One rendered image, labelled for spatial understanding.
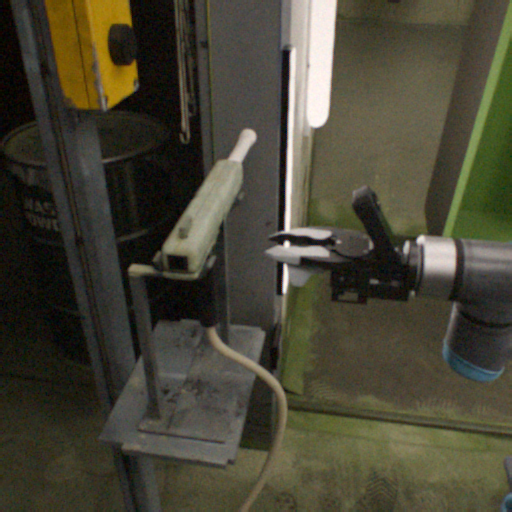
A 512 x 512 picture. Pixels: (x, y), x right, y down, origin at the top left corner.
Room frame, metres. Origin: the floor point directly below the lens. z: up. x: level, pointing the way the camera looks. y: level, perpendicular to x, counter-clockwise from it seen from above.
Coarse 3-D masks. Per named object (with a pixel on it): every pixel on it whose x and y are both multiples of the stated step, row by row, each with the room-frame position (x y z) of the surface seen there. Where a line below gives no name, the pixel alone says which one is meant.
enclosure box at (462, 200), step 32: (480, 0) 1.65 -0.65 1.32; (480, 32) 1.58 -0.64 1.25; (480, 64) 1.50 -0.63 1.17; (480, 96) 1.44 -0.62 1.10; (448, 128) 1.73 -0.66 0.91; (480, 128) 1.43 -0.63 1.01; (448, 160) 1.64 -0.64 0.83; (480, 160) 1.82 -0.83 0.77; (448, 192) 1.56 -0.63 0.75; (480, 192) 1.84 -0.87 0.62; (448, 224) 1.51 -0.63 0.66; (480, 224) 1.78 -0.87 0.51
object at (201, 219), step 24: (240, 144) 0.95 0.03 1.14; (216, 168) 0.81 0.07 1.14; (240, 168) 0.83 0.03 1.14; (216, 192) 0.71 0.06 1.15; (192, 216) 0.63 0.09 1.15; (216, 216) 0.65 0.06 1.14; (168, 240) 0.57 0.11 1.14; (192, 240) 0.57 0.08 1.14; (168, 264) 0.55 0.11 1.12; (192, 264) 0.55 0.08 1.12; (216, 264) 0.67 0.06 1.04; (216, 288) 0.66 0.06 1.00; (216, 312) 0.66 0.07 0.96
